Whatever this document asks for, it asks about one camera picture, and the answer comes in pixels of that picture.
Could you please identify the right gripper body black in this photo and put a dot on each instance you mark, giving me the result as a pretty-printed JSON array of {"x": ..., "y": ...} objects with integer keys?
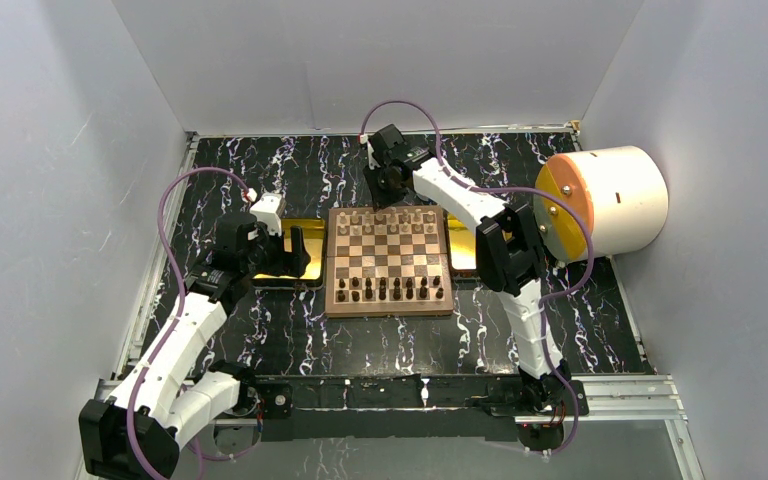
[{"x": 383, "y": 189}]

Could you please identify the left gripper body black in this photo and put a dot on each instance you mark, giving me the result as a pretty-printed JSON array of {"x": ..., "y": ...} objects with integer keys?
[{"x": 269, "y": 257}]

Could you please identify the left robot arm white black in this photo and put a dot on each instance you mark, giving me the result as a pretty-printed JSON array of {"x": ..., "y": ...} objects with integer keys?
[{"x": 140, "y": 429}]

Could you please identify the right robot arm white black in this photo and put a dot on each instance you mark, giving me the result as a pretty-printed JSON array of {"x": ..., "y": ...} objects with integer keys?
[{"x": 509, "y": 256}]

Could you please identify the wooden chess board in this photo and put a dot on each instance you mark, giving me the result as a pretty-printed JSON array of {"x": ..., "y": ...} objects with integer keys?
[{"x": 388, "y": 256}]

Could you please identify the left gold tin tray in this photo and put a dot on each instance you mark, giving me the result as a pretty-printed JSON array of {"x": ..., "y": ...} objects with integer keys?
[{"x": 314, "y": 236}]

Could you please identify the gold tin tray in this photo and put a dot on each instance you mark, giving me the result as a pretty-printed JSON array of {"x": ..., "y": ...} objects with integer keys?
[
  {"x": 314, "y": 236},
  {"x": 461, "y": 247}
]

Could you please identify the right gold tin tray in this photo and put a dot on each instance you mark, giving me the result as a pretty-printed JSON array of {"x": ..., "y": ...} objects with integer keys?
[{"x": 461, "y": 247}]

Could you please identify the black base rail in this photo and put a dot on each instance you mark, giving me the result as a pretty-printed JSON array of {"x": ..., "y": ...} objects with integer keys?
[{"x": 494, "y": 407}]

